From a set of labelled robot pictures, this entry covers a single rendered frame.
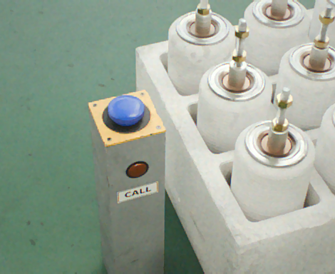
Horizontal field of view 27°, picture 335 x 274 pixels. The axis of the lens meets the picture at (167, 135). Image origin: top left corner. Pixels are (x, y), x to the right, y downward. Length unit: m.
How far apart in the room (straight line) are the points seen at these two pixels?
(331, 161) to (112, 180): 0.28
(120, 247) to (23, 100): 0.46
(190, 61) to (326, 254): 0.32
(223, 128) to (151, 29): 0.53
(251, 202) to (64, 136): 0.44
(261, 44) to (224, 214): 0.28
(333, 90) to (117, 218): 0.33
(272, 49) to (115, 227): 0.35
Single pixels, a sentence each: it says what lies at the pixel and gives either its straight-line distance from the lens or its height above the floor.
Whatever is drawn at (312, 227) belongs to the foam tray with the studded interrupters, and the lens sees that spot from 0.88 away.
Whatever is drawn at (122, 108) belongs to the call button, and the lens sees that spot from 0.77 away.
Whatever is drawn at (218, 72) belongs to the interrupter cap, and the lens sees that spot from 0.94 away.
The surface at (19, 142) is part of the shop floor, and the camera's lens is 1.21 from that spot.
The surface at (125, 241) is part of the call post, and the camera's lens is 0.90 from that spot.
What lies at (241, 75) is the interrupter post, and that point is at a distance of 0.91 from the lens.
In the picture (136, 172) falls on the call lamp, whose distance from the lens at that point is 0.80.
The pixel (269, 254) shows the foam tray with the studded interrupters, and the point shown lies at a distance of 0.89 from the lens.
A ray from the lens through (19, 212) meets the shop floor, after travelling 1.11.
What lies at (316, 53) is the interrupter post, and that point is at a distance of 0.95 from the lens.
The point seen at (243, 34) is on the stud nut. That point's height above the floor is 0.34.
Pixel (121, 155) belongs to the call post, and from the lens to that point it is 0.78.
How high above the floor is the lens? 0.87
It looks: 46 degrees down
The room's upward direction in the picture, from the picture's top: 1 degrees clockwise
